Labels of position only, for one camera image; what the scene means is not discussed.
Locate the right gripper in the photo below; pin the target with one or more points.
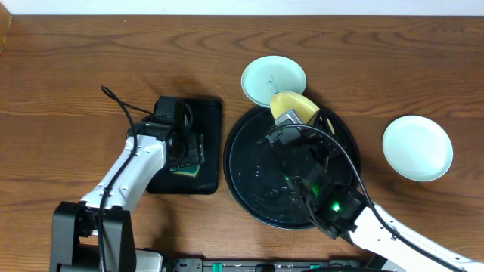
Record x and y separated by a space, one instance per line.
326 143

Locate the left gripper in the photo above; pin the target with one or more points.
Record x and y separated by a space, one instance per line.
193 152

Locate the yellow plate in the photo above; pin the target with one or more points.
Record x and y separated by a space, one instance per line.
295 108

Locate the light blue plate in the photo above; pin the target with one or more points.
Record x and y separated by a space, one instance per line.
417 148
267 76

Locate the green scouring sponge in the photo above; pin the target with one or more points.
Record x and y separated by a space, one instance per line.
190 171

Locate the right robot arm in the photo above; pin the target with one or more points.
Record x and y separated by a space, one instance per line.
345 210

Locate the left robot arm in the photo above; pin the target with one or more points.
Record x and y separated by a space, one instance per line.
95 234

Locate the black rectangular tray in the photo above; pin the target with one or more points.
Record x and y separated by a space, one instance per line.
208 122

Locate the black round tray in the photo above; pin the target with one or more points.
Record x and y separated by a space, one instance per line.
252 170

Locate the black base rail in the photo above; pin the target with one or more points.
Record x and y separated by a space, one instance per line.
199 264

